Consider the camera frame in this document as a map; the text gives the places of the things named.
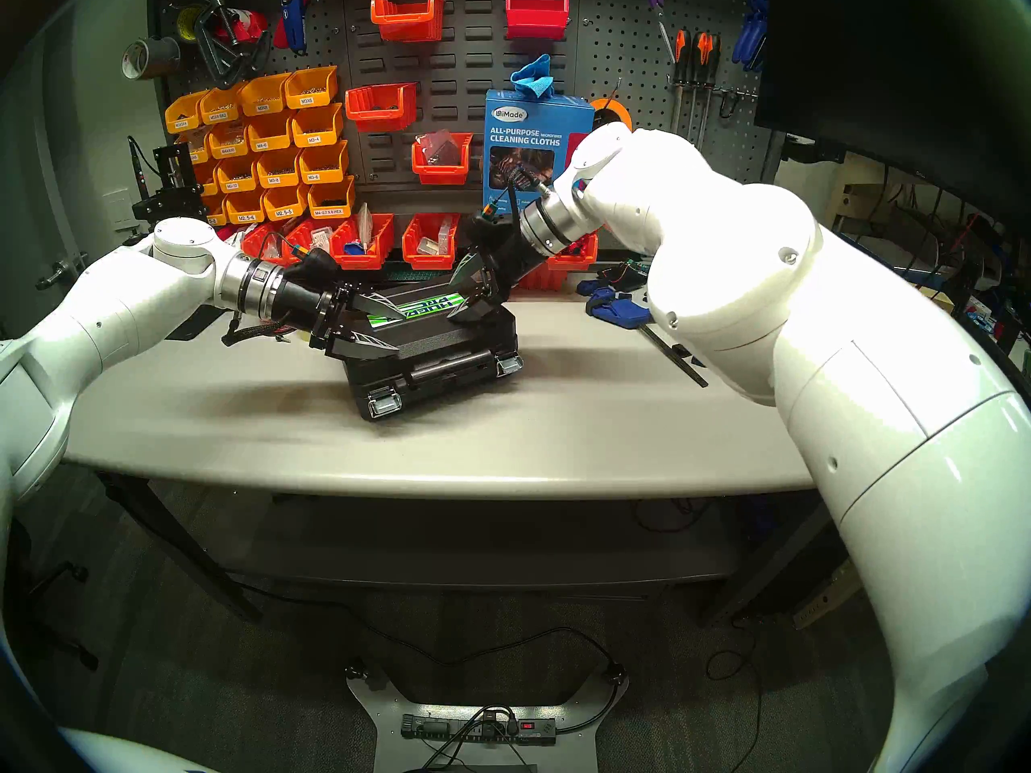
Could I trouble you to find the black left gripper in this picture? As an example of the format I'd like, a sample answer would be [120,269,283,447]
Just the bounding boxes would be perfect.
[280,279,402,362]

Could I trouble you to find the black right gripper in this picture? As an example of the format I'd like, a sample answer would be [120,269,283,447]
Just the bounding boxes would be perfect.
[447,230,540,324]

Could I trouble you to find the black plastic tool box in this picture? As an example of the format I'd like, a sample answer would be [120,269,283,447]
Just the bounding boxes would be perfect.
[342,284,524,422]

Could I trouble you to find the large blue bar clamp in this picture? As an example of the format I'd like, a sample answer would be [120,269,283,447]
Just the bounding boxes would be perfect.
[586,292,711,389]

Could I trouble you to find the blue cleaning cloths carton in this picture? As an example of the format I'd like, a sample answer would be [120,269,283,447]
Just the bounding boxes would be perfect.
[483,89,595,217]

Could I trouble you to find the dark grey pegboard panel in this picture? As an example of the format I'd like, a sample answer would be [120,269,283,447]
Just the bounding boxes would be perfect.
[145,0,778,209]

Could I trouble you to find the blue microfiber cloth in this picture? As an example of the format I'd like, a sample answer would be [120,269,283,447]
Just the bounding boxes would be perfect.
[511,53,555,100]

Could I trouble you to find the black metal stand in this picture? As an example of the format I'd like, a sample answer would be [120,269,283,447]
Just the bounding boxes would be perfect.
[129,135,206,233]

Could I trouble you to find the black metal C-clamp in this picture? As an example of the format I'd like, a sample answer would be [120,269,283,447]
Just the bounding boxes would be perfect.
[197,0,275,89]

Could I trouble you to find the black table leg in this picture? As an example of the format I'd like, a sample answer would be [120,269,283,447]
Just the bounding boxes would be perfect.
[95,472,263,623]
[697,498,838,627]

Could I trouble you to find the orange black screwdriver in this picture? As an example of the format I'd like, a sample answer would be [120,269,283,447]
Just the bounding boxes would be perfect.
[683,32,711,140]
[699,35,722,144]
[669,29,691,136]

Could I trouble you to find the blue red hand cutter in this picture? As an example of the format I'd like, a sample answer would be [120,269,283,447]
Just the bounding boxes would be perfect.
[274,0,319,54]

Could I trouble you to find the red tape roll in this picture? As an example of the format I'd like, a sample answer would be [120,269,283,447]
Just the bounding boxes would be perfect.
[217,10,271,46]

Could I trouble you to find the black tripod base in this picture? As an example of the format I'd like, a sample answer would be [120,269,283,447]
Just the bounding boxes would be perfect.
[24,560,101,672]

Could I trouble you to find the black power strip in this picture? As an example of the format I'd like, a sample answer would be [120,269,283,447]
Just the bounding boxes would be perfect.
[400,713,558,746]

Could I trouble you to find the black monitor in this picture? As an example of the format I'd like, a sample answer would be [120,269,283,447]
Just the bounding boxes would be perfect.
[753,0,1031,233]

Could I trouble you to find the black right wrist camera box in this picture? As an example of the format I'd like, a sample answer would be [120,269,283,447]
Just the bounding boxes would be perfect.
[471,208,518,254]

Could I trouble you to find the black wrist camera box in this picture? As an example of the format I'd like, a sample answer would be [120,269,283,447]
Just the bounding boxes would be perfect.
[294,246,345,285]
[471,208,518,254]

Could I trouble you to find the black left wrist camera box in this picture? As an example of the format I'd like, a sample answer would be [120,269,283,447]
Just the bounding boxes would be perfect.
[294,246,345,285]

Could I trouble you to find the right wrist braided cable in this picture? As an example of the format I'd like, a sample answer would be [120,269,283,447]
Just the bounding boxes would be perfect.
[504,176,558,221]

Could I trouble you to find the wrist braided cable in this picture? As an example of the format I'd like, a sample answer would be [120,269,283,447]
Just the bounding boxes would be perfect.
[504,176,558,221]
[222,308,299,347]

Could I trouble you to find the left wrist braided cable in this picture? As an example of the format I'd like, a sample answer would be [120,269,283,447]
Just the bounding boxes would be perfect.
[222,308,299,347]

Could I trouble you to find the metal door handle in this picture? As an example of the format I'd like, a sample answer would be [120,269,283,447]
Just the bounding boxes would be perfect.
[36,252,88,291]

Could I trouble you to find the purple handled scissors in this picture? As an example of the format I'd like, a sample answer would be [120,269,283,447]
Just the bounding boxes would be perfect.
[631,0,673,64]

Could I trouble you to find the grey duct tape roll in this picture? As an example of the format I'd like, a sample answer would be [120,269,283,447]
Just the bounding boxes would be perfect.
[121,37,182,81]

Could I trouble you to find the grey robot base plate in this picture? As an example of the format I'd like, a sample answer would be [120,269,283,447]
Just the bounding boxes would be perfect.
[345,663,629,773]

